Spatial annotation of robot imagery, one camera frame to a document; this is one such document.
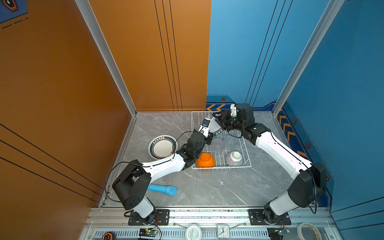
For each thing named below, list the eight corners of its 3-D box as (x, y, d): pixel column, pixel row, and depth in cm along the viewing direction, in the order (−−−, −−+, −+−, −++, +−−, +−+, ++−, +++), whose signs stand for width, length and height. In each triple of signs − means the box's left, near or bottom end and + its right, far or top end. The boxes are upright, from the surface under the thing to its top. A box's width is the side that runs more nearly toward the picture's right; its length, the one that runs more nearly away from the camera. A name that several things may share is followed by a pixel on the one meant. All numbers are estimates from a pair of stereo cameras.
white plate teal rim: (146, 159, 96) (145, 157, 94) (151, 137, 108) (150, 134, 105) (176, 159, 96) (176, 157, 94) (178, 137, 108) (178, 134, 105)
